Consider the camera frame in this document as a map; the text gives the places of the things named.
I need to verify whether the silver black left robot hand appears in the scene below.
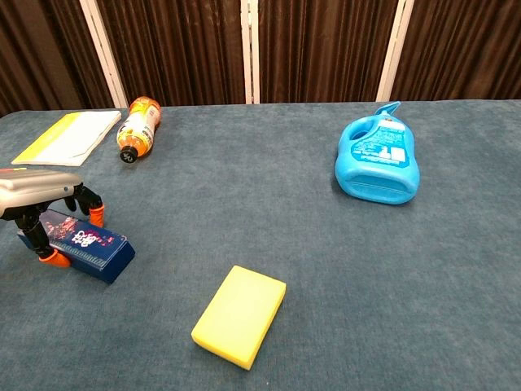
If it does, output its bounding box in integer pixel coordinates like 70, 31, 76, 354
0, 169, 106, 269

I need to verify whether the blue edged notebook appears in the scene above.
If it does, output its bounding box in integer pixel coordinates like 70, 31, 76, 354
16, 209, 136, 285

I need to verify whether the yellow and white booklet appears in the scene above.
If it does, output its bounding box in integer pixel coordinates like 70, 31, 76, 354
11, 109, 123, 168

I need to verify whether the orange drink bottle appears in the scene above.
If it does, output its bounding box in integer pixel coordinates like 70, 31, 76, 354
116, 95, 162, 165

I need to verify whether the brown pleated curtain panel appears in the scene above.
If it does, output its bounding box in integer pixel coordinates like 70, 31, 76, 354
96, 0, 247, 108
258, 0, 399, 103
0, 0, 117, 117
390, 0, 521, 103

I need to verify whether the yellow sponge block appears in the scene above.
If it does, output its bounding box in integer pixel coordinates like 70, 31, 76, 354
190, 265, 287, 371

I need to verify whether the teal table cloth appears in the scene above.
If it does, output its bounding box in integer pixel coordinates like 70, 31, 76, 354
0, 99, 521, 391

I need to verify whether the blue detergent pump bottle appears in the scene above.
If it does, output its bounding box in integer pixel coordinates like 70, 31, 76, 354
334, 100, 421, 205

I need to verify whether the white screen frame post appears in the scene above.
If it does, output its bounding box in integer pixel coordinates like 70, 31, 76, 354
240, 0, 261, 105
374, 0, 415, 103
79, 0, 129, 109

